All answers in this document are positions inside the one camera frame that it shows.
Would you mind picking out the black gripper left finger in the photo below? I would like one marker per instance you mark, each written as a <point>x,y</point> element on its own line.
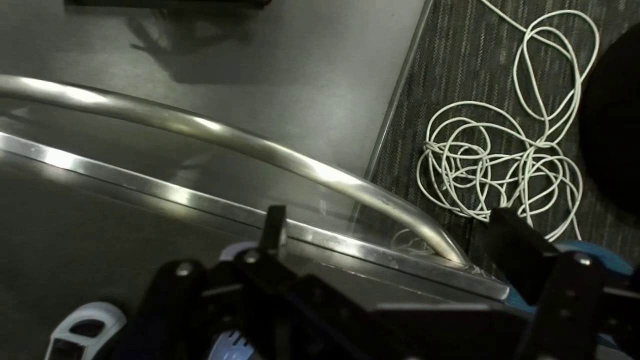
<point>201,313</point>

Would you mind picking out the curved silver metal bar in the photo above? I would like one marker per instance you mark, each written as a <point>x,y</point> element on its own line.
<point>267,148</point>

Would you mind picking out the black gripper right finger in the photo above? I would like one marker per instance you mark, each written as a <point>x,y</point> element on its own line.
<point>573,313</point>

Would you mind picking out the round black object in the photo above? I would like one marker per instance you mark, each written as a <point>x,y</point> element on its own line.
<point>617,121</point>

